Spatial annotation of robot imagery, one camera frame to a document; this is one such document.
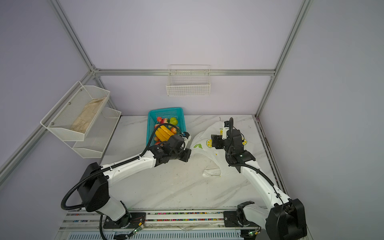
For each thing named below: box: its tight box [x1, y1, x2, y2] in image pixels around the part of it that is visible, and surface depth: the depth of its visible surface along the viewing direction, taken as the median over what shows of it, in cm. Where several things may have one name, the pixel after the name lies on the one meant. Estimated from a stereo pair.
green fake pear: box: [169, 117, 178, 126], surface depth 113 cm
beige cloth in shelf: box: [70, 96, 106, 134], surface depth 81 cm
